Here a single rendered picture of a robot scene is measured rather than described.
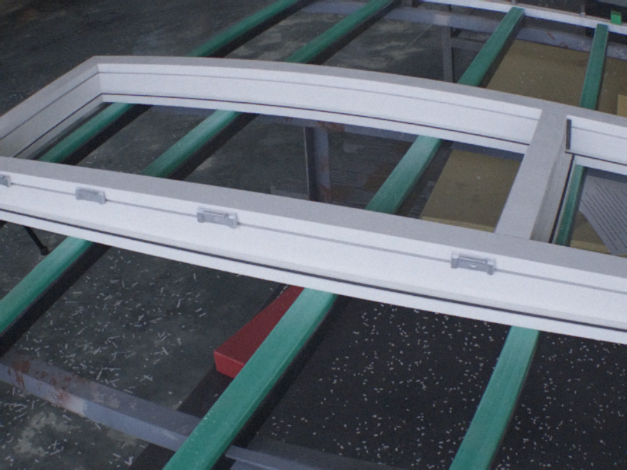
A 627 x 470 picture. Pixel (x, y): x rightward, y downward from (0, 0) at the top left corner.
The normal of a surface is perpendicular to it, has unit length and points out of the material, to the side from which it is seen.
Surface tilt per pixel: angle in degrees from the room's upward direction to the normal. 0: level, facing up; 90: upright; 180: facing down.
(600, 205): 0
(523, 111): 90
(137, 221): 90
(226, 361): 90
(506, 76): 0
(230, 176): 0
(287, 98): 90
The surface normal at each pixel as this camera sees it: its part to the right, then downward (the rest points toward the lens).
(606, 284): -0.41, 0.49
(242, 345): -0.06, -0.86
